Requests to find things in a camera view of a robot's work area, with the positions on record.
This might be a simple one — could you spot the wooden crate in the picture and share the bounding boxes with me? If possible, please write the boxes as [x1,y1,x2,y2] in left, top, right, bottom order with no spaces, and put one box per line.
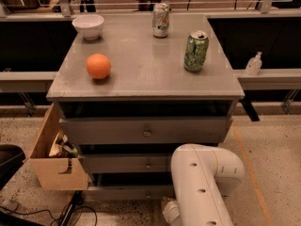
[29,105,88,190]

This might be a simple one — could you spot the grey top drawer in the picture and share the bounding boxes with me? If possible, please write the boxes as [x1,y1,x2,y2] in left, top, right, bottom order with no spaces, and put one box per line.
[59,117,232,145]

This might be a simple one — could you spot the grey bottom drawer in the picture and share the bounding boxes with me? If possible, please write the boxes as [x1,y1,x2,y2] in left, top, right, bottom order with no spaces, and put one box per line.
[84,172,174,201]

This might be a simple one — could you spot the grey drawer cabinet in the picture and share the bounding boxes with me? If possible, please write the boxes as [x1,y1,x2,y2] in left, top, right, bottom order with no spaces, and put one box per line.
[45,12,246,202]

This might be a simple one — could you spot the white soda can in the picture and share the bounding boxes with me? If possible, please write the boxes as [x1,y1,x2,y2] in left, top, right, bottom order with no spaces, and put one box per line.
[152,3,169,38]

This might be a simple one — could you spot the green soda can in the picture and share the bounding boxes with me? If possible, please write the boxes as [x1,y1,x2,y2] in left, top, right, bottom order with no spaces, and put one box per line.
[184,30,209,73]

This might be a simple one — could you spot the grey drawer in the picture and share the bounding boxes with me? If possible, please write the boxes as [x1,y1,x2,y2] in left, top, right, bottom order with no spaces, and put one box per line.
[84,172,174,201]
[59,117,232,145]
[79,153,171,173]

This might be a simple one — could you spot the white ceramic bowl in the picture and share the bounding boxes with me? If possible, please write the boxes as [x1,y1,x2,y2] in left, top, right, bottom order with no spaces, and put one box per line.
[72,14,104,40]

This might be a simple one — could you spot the grey middle drawer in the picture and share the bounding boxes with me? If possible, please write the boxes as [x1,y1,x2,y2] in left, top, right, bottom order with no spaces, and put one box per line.
[79,153,171,173]

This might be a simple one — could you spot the orange fruit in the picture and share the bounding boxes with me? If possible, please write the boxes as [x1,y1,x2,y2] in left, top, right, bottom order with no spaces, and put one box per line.
[86,54,111,79]

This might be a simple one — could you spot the black chair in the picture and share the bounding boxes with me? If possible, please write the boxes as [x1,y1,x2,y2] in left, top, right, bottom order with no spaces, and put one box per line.
[0,144,25,190]

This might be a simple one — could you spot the black floor cables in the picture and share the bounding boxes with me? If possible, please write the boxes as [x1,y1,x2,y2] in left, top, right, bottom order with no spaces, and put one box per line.
[0,190,99,226]

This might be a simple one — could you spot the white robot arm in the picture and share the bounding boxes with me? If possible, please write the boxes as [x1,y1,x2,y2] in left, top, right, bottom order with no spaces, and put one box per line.
[163,144,245,226]

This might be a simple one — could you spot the clear sanitizer bottle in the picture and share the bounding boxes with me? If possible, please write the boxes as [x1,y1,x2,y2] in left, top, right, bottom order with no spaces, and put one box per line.
[246,52,262,75]

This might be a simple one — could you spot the crumpled items in crate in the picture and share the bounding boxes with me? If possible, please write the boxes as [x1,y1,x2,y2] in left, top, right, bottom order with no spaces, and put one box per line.
[49,131,77,158]

